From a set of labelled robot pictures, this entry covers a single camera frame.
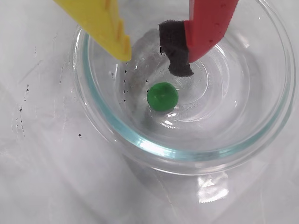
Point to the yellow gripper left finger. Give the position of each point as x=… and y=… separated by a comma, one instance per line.
x=98, y=21

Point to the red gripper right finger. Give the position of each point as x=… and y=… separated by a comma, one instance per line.
x=208, y=28

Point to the green round pill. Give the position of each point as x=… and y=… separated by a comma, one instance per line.
x=162, y=96

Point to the glass bowl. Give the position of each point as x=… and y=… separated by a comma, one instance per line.
x=233, y=116

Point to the white table cloth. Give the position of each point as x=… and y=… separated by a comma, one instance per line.
x=46, y=140

